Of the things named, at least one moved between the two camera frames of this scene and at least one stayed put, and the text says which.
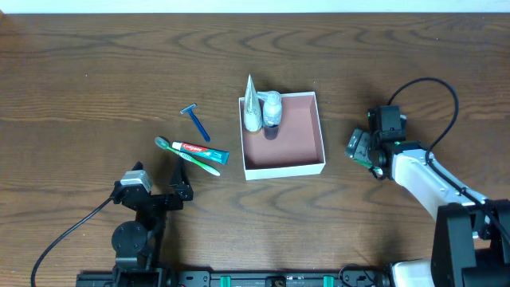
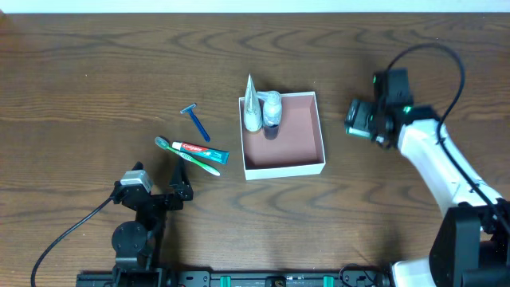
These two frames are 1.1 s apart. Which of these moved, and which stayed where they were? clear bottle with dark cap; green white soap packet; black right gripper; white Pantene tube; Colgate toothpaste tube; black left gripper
Moved: black right gripper; green white soap packet
Stayed: black left gripper; white Pantene tube; clear bottle with dark cap; Colgate toothpaste tube
